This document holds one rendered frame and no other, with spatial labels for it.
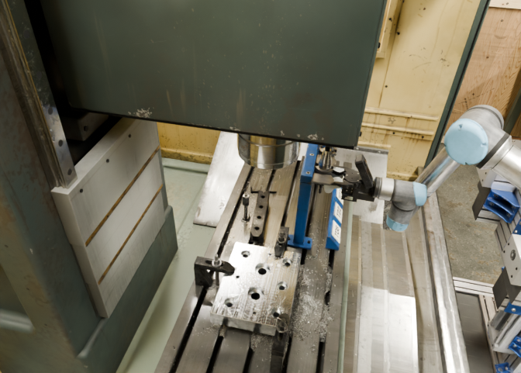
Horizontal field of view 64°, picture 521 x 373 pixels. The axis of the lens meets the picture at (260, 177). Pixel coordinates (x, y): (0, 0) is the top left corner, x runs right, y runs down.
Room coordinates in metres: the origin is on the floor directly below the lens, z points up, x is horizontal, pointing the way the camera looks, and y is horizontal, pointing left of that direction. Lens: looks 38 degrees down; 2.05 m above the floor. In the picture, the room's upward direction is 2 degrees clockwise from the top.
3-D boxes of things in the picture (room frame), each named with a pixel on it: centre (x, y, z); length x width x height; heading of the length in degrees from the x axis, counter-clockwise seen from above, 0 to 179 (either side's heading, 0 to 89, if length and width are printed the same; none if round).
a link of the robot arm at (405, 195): (1.08, -0.49, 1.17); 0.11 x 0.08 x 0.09; 79
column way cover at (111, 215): (0.96, 0.42, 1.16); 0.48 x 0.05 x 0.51; 169
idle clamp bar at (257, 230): (1.18, 0.00, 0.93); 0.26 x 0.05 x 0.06; 174
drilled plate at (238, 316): (0.83, -0.01, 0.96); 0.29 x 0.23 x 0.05; 169
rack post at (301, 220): (1.09, -0.15, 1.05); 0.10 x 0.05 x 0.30; 79
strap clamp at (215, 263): (0.88, 0.14, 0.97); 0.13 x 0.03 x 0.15; 79
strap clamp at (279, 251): (1.00, -0.08, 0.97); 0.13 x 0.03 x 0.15; 169
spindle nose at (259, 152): (0.88, -0.02, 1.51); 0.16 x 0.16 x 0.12
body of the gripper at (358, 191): (1.11, -0.34, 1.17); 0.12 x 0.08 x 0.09; 79
